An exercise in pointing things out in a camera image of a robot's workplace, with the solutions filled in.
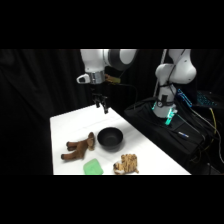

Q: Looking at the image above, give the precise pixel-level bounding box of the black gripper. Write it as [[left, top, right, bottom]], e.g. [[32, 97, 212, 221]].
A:
[[90, 82, 110, 115]]

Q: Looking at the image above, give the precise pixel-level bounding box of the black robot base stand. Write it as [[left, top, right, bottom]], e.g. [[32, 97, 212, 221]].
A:
[[124, 97, 224, 175]]

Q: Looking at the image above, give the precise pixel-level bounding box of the black bowl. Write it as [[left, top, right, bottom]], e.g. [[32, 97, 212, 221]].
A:
[[97, 127, 124, 151]]

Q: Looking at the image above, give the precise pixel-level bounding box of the brown plush dog toy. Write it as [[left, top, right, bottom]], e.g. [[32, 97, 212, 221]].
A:
[[60, 131, 97, 161]]

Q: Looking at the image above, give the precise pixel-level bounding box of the green triangular sponge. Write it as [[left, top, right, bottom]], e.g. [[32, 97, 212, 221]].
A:
[[82, 158, 104, 175]]

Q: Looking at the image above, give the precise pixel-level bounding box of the black curtain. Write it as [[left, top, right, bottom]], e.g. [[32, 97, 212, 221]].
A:
[[0, 49, 224, 175]]

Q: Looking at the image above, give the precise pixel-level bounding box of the tan striped plush tiger toy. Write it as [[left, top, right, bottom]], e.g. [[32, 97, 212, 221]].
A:
[[112, 153, 140, 175]]

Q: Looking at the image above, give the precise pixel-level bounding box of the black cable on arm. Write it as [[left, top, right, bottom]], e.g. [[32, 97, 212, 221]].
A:
[[105, 74, 139, 105]]

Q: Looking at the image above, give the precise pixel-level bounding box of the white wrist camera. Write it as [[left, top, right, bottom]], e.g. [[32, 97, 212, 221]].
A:
[[76, 73, 91, 85]]

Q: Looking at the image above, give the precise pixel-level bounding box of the yellow cable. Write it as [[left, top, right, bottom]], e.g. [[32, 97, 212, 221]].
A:
[[199, 107, 224, 164]]

